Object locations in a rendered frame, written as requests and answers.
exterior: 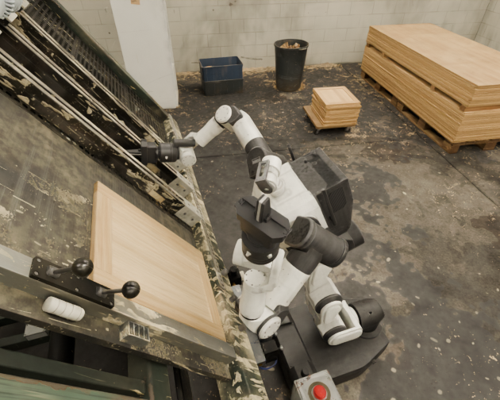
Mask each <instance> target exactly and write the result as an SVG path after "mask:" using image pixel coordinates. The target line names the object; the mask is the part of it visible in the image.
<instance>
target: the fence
mask: <svg viewBox="0 0 500 400"><path fill-rule="evenodd" d="M32 261H33V258H31V257H28V256H26V255H23V254H21V253H20V252H16V251H14V250H12V249H10V248H7V247H5V246H3V245H1V244H0V283H1V284H3V285H6V286H8V287H12V288H14V289H17V290H20V291H23V292H25V293H28V294H31V295H34V296H37V297H39V298H43V299H45V300H46V299H47V298H48V297H54V298H58V299H60V300H63V301H65V302H69V303H71V304H73V305H76V306H80V307H81V308H83V309H84V311H85V314H88V315H91V316H92V317H96V318H99V319H102V320H103V321H108V322H110V323H113V324H115V325H119V326H120V325H122V324H124V323H125V322H127V320H129V321H132V322H135V323H137V324H139V325H143V326H145V327H148V328H149V329H148V331H149V336H150V337H152V338H155V339H157V340H161V341H163V342H166V343H169V344H173V345H174V346H177V347H180V348H184V349H186V350H188V351H191V352H195V353H197V354H199V355H202V356H206V357H209V358H211V359H213V360H217V361H220V362H222V363H226V364H229V363H231V362H233V361H234V360H236V359H237V356H236V353H235V350H234V347H233V345H232V344H229V343H227V342H225V341H223V340H220V339H218V338H216V337H213V336H211V335H209V334H207V333H204V332H202V331H199V330H197V329H194V328H192V327H190V326H189V325H185V324H183V323H181V322H179V321H176V320H174V319H172V318H169V317H167V316H164V315H162V314H161V313H157V312H156V311H154V310H150V309H149V308H146V307H144V306H141V305H139V304H137V303H135V302H132V301H129V300H128V299H126V298H123V297H121V296H119V295H116V294H114V308H112V309H109V308H106V307H104V306H101V305H99V304H97V303H94V302H91V301H88V300H86V299H84V298H80V297H79V296H76V295H73V294H70V293H68V292H66V291H64V290H60V289H58V288H55V287H52V286H50V285H48V284H45V283H42V282H40V281H37V280H35V279H32V278H30V277H29V272H30V268H31V264H32Z"/></svg>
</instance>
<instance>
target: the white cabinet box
mask: <svg viewBox="0 0 500 400"><path fill-rule="evenodd" d="M110 4H111V8H112V11H113V17H114V21H115V25H116V28H117V34H118V38H119V41H120V45H121V51H122V55H123V58H124V61H125V68H126V71H127V72H128V73H129V74H130V75H131V76H132V77H133V78H134V79H135V80H136V81H137V82H138V83H139V84H140V85H141V86H142V87H143V88H144V89H145V90H146V91H147V92H148V93H149V94H150V95H151V96H152V97H153V99H154V100H155V101H156V102H157V103H158V104H159V105H160V106H161V107H162V108H163V109H173V108H176V107H178V86H177V80H176V74H175V64H174V58H173V52H172V46H171V36H170V30H169V24H168V18H167V7H166V2H165V0H110Z"/></svg>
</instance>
